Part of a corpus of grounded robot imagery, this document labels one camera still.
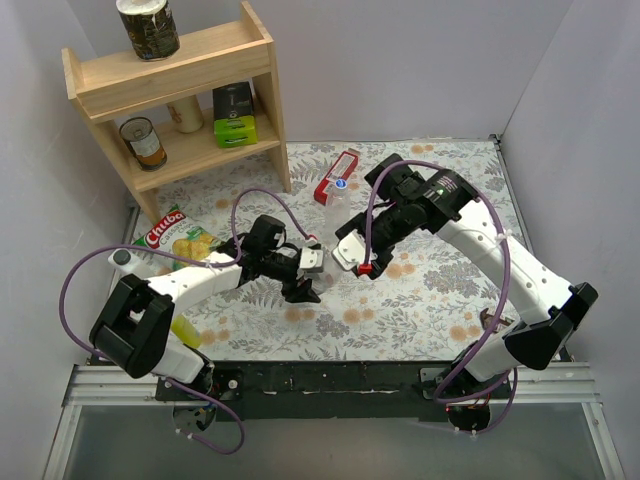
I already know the clear plastic bottle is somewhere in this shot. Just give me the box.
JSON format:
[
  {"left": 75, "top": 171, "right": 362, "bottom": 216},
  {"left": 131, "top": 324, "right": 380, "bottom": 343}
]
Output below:
[{"left": 324, "top": 183, "right": 350, "bottom": 240}]

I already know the clear bottle with red label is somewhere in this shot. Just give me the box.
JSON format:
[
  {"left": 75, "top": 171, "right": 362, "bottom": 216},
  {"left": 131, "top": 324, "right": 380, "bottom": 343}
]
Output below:
[{"left": 312, "top": 254, "right": 347, "bottom": 295}]

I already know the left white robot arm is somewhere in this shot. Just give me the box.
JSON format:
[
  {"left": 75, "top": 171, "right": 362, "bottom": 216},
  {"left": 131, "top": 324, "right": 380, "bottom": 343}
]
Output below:
[{"left": 89, "top": 215, "right": 325, "bottom": 400}]

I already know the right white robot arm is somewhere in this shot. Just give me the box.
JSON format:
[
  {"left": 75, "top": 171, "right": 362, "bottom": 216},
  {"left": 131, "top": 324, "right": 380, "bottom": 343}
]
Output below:
[{"left": 333, "top": 154, "right": 598, "bottom": 398}]

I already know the yellow bottle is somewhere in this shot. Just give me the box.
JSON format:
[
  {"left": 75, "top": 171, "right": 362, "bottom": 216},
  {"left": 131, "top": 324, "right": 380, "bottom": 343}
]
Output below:
[{"left": 170, "top": 315, "right": 202, "bottom": 349}]

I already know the white bottle grey cap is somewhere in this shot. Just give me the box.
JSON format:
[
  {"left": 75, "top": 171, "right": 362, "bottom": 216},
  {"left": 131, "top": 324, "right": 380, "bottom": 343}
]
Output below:
[{"left": 108, "top": 248, "right": 154, "bottom": 279}]

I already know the red rectangular box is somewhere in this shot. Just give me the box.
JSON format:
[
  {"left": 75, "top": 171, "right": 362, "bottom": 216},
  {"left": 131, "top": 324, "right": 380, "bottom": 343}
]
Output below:
[{"left": 314, "top": 148, "right": 360, "bottom": 205}]

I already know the floral table mat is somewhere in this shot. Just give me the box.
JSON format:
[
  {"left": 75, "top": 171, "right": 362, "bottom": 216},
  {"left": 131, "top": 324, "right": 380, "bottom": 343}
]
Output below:
[{"left": 109, "top": 139, "right": 561, "bottom": 362}]

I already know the green Chuba chips bag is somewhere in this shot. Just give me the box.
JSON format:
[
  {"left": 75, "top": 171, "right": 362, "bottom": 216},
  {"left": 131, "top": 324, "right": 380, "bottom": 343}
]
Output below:
[{"left": 134, "top": 204, "right": 223, "bottom": 261}]

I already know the brown chocolate bar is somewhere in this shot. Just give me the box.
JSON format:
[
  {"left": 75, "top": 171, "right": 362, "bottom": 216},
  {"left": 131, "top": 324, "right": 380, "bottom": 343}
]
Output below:
[{"left": 479, "top": 308, "right": 515, "bottom": 334}]

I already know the black and green box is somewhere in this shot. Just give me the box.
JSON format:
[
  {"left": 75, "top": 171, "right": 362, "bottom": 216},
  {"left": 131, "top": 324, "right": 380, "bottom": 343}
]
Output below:
[{"left": 212, "top": 81, "right": 258, "bottom": 148}]

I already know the cream cylindrical container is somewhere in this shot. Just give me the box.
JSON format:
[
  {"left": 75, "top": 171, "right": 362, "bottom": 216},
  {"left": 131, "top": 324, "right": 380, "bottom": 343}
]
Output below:
[{"left": 167, "top": 95, "right": 204, "bottom": 134}]

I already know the tin can on lower shelf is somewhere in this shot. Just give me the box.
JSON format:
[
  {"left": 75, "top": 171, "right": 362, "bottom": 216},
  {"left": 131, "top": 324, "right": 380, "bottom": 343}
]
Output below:
[{"left": 119, "top": 117, "right": 167, "bottom": 171}]

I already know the wooden shelf unit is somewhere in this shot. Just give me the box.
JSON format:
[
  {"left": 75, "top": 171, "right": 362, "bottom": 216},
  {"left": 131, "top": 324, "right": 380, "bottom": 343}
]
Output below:
[{"left": 61, "top": 1, "right": 291, "bottom": 222}]

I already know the dark can on shelf top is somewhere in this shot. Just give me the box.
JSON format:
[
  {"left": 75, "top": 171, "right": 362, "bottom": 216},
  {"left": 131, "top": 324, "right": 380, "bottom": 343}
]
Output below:
[{"left": 116, "top": 0, "right": 180, "bottom": 61}]

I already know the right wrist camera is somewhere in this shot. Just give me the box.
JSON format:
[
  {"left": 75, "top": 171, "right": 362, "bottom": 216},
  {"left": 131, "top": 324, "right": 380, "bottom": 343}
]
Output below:
[{"left": 331, "top": 231, "right": 373, "bottom": 276}]

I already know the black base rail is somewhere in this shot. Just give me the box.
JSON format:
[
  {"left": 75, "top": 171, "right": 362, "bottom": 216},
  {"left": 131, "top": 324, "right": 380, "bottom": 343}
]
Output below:
[{"left": 154, "top": 359, "right": 514, "bottom": 434}]

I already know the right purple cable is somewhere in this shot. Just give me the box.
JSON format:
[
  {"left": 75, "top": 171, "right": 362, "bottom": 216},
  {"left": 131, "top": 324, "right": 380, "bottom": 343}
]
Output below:
[{"left": 364, "top": 159, "right": 519, "bottom": 435}]

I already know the purple cable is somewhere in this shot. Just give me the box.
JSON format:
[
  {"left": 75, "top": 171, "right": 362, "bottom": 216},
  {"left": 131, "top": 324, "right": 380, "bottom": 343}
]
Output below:
[
  {"left": 58, "top": 188, "right": 321, "bottom": 455},
  {"left": 364, "top": 159, "right": 519, "bottom": 435}
]

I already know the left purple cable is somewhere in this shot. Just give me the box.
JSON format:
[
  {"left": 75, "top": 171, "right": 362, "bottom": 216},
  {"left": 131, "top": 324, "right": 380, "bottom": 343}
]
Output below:
[{"left": 58, "top": 188, "right": 321, "bottom": 455}]

